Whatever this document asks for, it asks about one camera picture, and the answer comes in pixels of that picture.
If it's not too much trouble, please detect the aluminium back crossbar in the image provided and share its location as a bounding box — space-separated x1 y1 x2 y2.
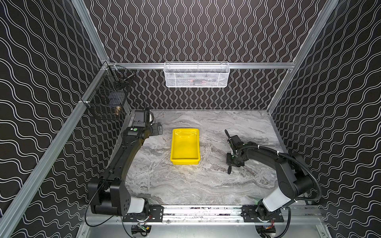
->
110 61 296 70

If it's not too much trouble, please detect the aluminium right frame post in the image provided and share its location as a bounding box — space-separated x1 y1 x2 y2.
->
267 0 339 115

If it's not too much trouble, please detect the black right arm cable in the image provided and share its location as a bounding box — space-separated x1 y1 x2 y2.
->
238 144 322 203

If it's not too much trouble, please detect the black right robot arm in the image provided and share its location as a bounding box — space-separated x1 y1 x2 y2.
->
225 130 321 220

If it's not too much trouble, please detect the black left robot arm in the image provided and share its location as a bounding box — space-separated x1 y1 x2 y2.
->
88 123 163 217

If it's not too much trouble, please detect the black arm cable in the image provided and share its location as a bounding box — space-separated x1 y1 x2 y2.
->
238 144 322 203
84 181 117 229

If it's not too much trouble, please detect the black wire wall basket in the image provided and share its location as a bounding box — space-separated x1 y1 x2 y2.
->
86 66 136 122

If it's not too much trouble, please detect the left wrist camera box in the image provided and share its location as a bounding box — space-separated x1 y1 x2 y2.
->
133 109 151 128

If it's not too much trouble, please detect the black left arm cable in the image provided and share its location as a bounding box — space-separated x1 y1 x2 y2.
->
84 181 117 229

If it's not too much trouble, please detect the yellow plastic bin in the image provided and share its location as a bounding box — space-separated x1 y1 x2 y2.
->
170 128 200 165

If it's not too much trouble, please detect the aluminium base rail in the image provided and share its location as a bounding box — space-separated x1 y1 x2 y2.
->
123 205 325 225

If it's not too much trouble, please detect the white mesh wall basket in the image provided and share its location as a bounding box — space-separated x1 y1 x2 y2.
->
163 66 230 88

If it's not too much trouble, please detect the aluminium left frame bar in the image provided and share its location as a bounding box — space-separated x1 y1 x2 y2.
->
1 61 108 238

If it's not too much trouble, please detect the aluminium frame post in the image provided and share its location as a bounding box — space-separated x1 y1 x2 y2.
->
72 0 110 62
267 0 339 115

